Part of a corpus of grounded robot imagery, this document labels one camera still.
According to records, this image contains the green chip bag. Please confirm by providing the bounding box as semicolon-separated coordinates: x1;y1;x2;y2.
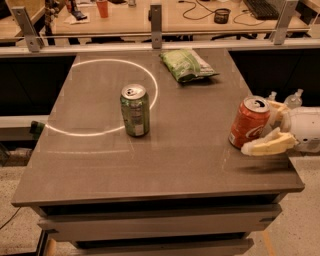
160;49;218;83

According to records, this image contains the metal bracket post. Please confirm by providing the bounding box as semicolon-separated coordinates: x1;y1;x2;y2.
12;6;44;53
149;4;162;49
271;0;299;45

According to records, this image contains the orange plastic cup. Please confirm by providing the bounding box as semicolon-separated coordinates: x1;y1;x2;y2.
96;0;108;18

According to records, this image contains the green soda can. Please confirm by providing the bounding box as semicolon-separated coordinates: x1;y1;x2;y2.
120;84;150;137

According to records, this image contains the black cable on desk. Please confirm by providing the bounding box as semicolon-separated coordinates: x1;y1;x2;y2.
178;0;219;21

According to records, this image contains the small clear bottle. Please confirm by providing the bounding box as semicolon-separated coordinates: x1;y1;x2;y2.
267;91;277;101

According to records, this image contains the black mesh cup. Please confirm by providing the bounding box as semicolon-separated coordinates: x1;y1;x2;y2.
214;8;231;24

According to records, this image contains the grey drawer cabinet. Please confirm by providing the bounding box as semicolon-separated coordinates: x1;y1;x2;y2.
30;192;283;256

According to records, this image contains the right metal bracket post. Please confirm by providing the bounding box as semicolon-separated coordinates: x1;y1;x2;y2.
271;0;299;45

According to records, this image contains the middle metal bracket post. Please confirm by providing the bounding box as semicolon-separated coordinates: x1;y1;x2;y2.
149;4;162;49

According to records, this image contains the red coke can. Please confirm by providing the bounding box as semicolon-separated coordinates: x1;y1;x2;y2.
229;96;270;148

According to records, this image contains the clear sanitizer bottle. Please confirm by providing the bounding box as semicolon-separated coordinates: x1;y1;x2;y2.
284;89;303;109

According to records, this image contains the left metal bracket post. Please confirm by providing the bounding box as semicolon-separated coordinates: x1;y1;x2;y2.
12;6;44;53

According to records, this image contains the green bottle beside table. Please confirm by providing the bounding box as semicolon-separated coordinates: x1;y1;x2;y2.
30;121;45;135

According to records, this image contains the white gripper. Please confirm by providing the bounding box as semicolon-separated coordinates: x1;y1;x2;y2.
241;100;320;156

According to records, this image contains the black keyboard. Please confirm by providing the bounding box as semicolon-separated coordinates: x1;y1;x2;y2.
243;0;279;20

